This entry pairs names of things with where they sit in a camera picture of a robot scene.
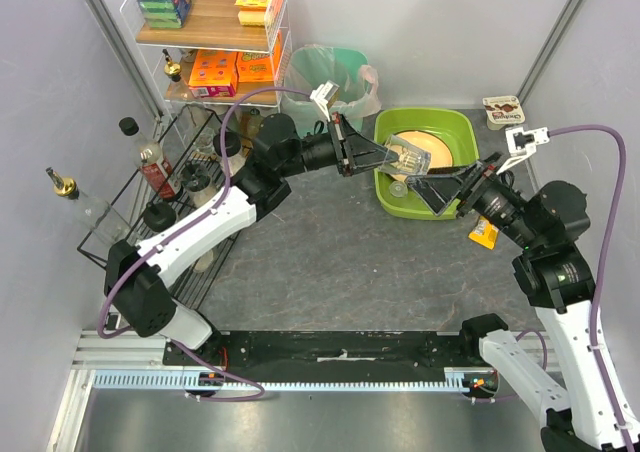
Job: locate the blue green sponge pack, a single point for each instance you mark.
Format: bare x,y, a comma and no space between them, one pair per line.
165,14

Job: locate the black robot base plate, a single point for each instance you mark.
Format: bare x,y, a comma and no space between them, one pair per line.
340,354

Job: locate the yellow plate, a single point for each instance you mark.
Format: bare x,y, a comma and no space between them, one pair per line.
441,156

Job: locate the white toothed cable rail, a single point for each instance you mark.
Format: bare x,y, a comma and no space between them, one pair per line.
201,380

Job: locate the green plastic tub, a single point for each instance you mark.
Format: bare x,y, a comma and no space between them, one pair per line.
450,127

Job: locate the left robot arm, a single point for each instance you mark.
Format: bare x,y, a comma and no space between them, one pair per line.
138,277

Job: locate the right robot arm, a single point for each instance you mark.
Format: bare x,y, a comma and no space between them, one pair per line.
588,411

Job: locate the clear glass cup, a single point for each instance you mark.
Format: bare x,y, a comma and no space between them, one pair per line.
404,159
398,189

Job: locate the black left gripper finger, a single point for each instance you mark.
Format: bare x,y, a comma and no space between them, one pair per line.
368,162
355,142

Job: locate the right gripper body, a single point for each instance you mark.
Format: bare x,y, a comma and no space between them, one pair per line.
473,188

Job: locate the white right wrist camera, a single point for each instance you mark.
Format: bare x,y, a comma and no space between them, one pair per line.
522,144

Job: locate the orange pink box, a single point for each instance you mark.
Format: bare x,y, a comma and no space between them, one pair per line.
214,74

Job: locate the clear plastic bin liner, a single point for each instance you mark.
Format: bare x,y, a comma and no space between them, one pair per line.
367,106

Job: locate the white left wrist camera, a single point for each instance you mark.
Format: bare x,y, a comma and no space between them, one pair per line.
323,98

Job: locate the glass bottle with gold pourer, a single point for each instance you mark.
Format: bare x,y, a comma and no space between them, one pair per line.
172,69
101,222

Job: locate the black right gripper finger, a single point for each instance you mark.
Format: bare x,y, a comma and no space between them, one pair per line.
454,171
439,193

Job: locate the sauce bottle with black cap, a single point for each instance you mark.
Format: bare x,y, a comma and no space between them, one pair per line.
151,161

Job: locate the black wire dish rack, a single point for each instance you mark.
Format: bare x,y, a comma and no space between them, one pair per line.
191,287

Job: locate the clear bottle on bottom shelf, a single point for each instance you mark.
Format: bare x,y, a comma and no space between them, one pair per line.
250,124

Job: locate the teal trash bin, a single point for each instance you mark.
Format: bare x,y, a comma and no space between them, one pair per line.
313,65

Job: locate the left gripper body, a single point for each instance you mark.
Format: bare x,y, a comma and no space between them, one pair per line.
341,145

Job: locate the spice jar with black grinder lid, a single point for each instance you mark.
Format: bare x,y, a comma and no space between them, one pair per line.
198,183

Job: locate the pudding cup with foil lid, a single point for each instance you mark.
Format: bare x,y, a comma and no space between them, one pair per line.
503,111

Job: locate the yellow snack packet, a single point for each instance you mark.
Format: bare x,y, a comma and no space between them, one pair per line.
484,233

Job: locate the glass jar with powder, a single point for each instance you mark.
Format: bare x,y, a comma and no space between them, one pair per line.
205,261

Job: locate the white wire shelf rack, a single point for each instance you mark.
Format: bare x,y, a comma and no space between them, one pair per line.
210,25

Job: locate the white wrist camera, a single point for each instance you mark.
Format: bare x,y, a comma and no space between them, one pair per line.
323,98
522,144

